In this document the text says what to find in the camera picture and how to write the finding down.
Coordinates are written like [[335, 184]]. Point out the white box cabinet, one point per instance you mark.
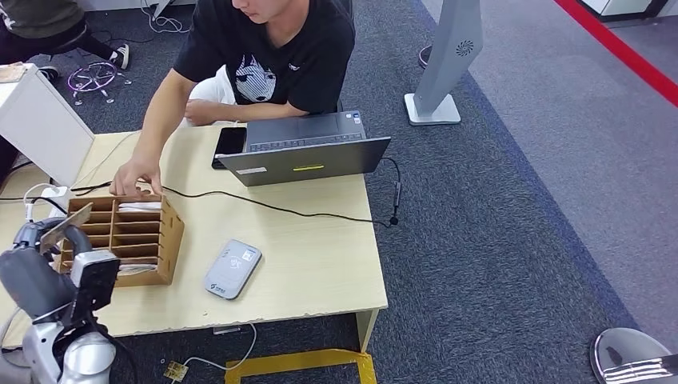
[[42, 127]]

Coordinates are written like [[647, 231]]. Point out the small yellow circuit board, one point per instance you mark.
[[176, 371]]

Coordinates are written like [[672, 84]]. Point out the black smartphone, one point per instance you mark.
[[229, 143]]

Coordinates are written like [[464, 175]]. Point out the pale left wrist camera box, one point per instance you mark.
[[95, 278]]

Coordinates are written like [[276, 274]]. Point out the grey kiosk stand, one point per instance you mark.
[[450, 48]]

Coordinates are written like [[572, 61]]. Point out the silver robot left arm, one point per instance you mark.
[[84, 360]]

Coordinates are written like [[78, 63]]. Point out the beige desk leg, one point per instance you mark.
[[366, 328]]

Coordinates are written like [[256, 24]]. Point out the cardboard card organizer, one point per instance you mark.
[[169, 249]]

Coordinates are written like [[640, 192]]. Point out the grey laptop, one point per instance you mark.
[[307, 167]]

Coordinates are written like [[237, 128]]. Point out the dark round base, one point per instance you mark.
[[425, 55]]

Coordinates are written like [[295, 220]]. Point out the person with olive top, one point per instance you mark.
[[37, 18]]

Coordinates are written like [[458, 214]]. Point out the white card stack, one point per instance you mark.
[[140, 206], [137, 268]]

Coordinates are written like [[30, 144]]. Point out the red floor tape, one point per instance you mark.
[[625, 50]]

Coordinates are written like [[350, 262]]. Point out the person's right hand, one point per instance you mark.
[[137, 172]]

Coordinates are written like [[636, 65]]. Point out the brown printed ID card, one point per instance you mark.
[[66, 228]]

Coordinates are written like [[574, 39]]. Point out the yellow floor tape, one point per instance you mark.
[[296, 361]]

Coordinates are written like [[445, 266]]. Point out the chrome stool base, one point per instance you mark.
[[92, 75]]

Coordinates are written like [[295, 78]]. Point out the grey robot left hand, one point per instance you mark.
[[32, 283]]

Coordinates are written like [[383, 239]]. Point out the small grey bracket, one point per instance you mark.
[[226, 330]]

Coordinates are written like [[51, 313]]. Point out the person's left hand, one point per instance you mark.
[[204, 112]]

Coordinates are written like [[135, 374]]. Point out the white cabinet black base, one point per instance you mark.
[[625, 6]]

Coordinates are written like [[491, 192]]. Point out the grey card reader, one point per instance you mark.
[[233, 270]]

